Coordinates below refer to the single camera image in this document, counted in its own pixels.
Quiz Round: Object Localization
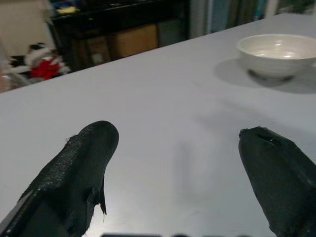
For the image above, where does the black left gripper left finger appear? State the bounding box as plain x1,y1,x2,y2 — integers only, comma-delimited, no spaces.
0,120,119,237

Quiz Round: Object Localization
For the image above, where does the red white black plush toy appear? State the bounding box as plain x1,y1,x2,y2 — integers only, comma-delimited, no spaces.
9,43,71,81

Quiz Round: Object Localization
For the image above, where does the grey storage bin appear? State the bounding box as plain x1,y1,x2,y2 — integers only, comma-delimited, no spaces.
158,21,185,47

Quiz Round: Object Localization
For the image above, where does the white ceramic bowl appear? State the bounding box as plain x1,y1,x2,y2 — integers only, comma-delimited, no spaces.
237,34,316,81

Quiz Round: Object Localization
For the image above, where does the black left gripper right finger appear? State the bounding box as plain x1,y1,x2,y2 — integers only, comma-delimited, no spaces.
238,126,316,237

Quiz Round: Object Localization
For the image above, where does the black shelf unit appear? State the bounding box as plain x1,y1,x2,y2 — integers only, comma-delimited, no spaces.
48,0,192,72

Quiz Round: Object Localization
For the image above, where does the dark cardboard box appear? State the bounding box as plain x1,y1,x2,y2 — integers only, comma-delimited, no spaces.
71,37,112,67

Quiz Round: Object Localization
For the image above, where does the brown cardboard box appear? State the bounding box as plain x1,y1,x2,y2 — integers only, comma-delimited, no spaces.
110,24,158,59

